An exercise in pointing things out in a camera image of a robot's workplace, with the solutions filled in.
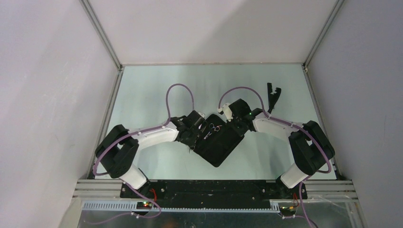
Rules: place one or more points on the aluminium corner frame post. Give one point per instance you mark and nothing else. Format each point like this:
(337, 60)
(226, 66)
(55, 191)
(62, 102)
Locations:
(323, 32)

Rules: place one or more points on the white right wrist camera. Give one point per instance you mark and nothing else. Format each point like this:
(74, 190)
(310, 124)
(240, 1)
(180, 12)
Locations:
(226, 111)

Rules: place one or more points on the silver straight scissors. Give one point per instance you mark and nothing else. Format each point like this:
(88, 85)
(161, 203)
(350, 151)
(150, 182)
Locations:
(215, 128)

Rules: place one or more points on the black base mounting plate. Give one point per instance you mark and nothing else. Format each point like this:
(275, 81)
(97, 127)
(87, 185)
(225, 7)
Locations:
(219, 194)

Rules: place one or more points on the aluminium left corner post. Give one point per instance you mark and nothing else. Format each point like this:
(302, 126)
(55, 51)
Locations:
(93, 18)

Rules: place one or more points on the black zip tool case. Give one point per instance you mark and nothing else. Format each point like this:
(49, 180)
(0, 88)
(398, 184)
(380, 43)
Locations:
(219, 145)

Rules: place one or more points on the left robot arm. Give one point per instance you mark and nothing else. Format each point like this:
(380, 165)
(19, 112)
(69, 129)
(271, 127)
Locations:
(116, 153)

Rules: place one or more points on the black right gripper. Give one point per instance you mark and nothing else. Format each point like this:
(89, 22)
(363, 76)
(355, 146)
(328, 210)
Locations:
(240, 132)

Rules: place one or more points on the aluminium right table rail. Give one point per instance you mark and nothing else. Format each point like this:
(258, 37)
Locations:
(318, 113)

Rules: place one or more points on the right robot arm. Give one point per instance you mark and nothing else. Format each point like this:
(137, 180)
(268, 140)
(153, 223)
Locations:
(310, 147)

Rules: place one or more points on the aluminium table rail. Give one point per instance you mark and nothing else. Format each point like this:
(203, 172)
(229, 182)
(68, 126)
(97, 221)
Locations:
(106, 120)
(318, 113)

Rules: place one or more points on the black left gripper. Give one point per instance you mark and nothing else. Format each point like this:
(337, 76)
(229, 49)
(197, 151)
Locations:
(191, 142)

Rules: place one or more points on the grey slotted cable duct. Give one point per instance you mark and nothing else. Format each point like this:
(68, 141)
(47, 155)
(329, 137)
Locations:
(134, 206)

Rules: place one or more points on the black tapered comb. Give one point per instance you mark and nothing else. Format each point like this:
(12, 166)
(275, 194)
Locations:
(275, 96)

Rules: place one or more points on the aluminium left table rail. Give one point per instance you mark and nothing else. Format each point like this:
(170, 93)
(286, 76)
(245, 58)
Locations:
(106, 120)

